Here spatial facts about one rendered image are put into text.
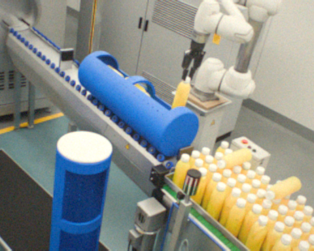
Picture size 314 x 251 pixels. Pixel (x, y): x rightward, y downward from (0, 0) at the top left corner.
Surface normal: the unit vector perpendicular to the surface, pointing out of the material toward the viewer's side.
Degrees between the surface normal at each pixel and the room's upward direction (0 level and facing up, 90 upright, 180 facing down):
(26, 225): 0
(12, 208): 0
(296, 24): 90
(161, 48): 90
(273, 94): 90
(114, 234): 0
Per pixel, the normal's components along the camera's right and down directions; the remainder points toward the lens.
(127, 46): -0.68, 0.26
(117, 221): 0.18, -0.85
